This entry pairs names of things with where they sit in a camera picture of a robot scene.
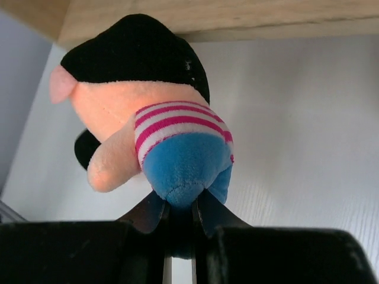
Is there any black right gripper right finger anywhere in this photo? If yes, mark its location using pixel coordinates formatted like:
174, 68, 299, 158
192, 190, 252, 283

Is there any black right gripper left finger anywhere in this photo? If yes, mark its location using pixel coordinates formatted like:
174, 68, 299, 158
118, 192, 171, 283

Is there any boy doll front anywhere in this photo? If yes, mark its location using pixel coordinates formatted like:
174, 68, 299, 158
50, 14, 234, 208

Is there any wooden two-tier shelf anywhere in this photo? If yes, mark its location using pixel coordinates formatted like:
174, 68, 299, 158
1, 0, 378, 48

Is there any aluminium left frame post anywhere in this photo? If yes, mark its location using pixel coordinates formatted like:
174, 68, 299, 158
0, 201, 27, 224

